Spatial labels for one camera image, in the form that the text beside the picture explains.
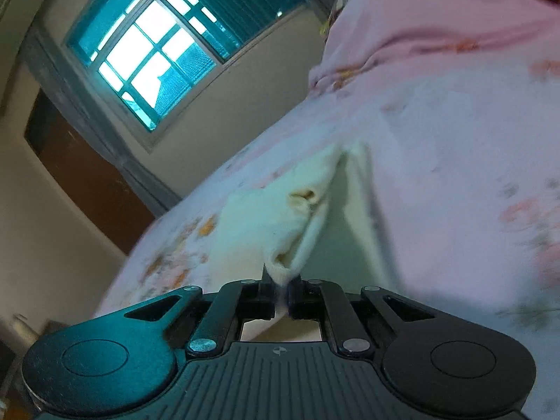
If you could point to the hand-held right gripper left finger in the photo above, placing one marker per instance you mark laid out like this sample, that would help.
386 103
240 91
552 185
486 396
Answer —
267 299

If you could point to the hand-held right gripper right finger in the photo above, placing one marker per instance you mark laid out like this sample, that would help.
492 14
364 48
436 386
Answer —
297 304

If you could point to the cream knitted sweater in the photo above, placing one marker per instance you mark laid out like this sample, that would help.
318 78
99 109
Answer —
262 227

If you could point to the pink floral bed sheet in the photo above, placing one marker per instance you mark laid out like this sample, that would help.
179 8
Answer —
437 183

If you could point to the brown wooden door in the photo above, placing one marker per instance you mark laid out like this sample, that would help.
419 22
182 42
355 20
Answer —
87 175

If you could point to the white framed window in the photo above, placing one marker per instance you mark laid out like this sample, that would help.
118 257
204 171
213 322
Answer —
144 52

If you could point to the pink fleece blanket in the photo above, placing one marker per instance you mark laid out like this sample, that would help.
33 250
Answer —
415 22

